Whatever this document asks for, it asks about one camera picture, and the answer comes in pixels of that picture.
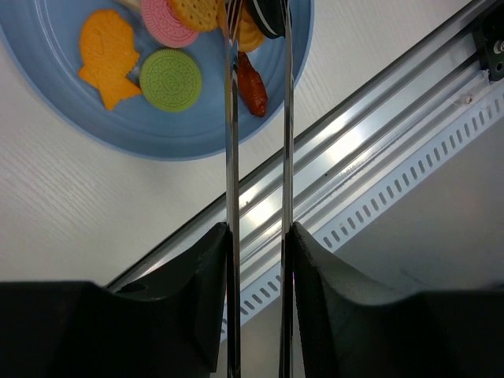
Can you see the green sandwich cookie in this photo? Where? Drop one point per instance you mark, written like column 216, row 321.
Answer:
column 170, row 80

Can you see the orange fish cookie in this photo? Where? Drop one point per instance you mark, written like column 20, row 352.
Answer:
column 108, row 54

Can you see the tan round cracker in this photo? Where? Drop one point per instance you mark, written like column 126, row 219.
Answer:
column 198, row 15

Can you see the aluminium frame rail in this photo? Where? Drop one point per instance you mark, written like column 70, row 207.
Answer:
column 436, row 72

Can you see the red chicken wing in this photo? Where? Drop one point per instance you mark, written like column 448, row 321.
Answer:
column 251, row 87

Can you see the black sandwich cookie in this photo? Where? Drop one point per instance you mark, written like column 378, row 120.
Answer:
column 270, row 16

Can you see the blue plate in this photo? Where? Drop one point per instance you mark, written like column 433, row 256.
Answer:
column 44, row 37

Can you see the pink sandwich cookie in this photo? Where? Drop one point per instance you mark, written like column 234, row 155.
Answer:
column 164, row 26

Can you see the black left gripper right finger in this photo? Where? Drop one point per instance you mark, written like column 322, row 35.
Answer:
column 354, row 326

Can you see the white cream block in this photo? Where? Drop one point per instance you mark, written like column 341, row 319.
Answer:
column 131, row 4

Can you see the yellow swirl cookie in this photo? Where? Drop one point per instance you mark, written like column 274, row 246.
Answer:
column 250, row 36

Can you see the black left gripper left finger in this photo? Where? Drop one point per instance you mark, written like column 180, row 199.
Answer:
column 165, row 324

